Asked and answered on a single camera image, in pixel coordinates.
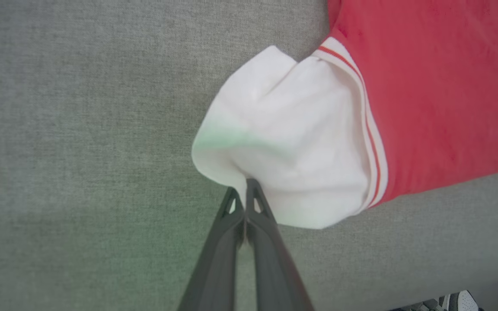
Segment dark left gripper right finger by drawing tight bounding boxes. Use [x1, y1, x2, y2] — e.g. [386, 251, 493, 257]
[246, 178, 315, 311]

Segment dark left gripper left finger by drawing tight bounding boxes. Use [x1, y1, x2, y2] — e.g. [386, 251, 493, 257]
[178, 187, 246, 311]

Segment red white jersey shirt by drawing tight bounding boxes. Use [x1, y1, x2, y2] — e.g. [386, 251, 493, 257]
[192, 0, 498, 229]

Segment white grey sneaker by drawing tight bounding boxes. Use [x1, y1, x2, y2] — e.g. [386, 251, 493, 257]
[389, 290, 479, 311]

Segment grey fabric sofa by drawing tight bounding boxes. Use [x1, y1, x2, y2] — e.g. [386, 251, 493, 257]
[0, 0, 498, 311]

